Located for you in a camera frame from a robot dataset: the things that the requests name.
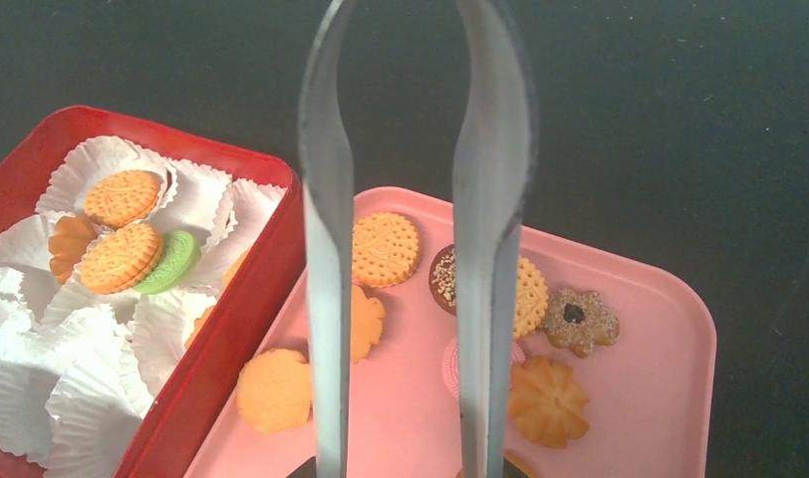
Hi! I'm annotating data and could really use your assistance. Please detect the green sandwich cookie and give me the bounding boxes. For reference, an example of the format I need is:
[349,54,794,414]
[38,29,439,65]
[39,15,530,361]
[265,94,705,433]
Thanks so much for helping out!
[133,230,200,295]

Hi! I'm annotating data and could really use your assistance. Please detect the orange round sandwich cookie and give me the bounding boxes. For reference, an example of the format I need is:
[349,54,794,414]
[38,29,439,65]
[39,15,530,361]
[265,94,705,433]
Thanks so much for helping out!
[84,169,160,229]

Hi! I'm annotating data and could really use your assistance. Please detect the red cookie tin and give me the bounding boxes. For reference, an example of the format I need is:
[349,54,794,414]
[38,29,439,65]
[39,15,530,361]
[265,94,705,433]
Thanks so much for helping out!
[0,106,305,477]

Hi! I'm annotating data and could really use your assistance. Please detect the chocolate nut cookie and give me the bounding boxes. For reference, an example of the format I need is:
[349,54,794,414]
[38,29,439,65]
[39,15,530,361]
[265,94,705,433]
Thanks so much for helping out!
[428,244,456,316]

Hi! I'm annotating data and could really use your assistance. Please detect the orange flower cookie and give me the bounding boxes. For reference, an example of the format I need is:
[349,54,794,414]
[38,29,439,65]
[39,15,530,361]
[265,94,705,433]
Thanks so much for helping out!
[350,284,386,363]

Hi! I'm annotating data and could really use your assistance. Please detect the pink round cookie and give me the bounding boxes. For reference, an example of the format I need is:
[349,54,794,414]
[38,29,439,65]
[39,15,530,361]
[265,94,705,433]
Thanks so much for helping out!
[440,338,525,399]

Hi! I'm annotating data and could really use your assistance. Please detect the brown flower jam cookie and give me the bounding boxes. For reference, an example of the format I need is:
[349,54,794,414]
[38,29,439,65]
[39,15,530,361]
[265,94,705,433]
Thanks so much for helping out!
[540,287,620,359]

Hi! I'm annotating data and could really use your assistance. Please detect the orange scalloped cookie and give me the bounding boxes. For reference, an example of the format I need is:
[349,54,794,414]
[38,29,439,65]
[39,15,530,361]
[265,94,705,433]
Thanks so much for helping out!
[236,349,313,433]

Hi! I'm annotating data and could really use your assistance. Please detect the orange swirl cookie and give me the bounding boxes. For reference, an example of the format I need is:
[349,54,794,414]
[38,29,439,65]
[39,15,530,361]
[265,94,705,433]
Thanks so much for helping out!
[507,356,590,449]

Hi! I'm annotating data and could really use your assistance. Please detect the white paper cookie liners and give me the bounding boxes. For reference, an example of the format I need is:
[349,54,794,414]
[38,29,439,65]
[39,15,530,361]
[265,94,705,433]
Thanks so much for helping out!
[0,135,286,477]

